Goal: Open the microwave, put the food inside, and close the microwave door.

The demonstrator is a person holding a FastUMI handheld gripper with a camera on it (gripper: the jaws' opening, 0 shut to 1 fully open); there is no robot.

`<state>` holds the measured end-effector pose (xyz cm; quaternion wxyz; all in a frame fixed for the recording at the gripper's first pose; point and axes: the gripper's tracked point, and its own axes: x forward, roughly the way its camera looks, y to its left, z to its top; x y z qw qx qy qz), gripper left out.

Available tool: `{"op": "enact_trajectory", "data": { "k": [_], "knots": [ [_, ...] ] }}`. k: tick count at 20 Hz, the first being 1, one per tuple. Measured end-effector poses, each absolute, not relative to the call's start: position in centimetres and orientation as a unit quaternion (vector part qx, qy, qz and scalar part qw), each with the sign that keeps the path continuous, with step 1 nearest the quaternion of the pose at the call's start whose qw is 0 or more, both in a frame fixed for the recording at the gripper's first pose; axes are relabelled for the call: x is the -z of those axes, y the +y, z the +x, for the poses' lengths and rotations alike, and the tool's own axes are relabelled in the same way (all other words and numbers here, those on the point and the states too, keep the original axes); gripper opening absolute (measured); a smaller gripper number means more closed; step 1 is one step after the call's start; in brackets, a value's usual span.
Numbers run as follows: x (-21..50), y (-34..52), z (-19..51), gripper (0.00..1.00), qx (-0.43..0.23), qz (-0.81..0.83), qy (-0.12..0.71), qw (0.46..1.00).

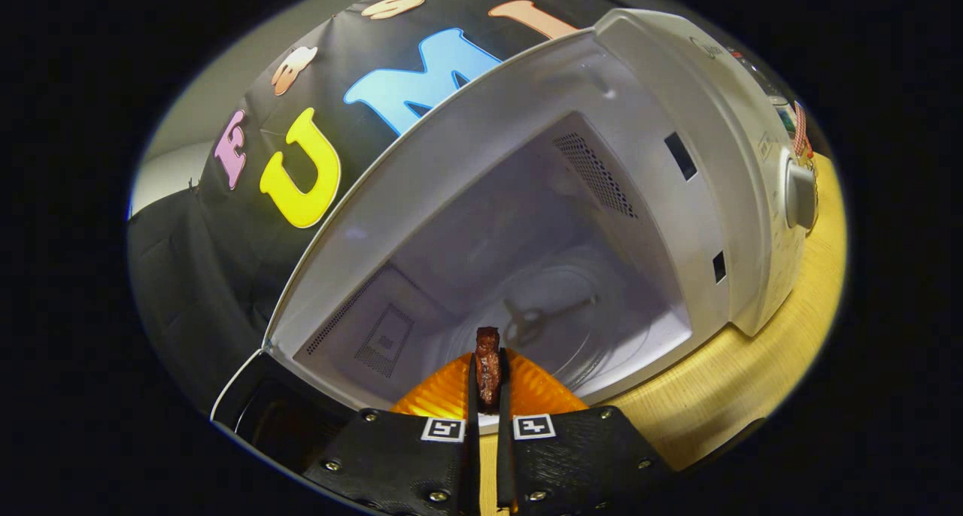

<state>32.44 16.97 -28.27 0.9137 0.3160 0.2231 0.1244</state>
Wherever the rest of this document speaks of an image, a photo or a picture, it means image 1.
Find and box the clear bottle red label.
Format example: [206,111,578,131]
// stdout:
[791,99,817,163]

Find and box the white toaster oven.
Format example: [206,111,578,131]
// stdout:
[211,8,819,457]

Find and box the brown meat piece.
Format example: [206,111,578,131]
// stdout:
[474,326,503,414]

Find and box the glass turntable plate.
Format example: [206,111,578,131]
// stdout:
[451,264,657,396]

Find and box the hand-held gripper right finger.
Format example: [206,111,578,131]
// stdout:
[497,348,674,516]

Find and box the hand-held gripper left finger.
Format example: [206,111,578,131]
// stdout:
[301,348,482,516]

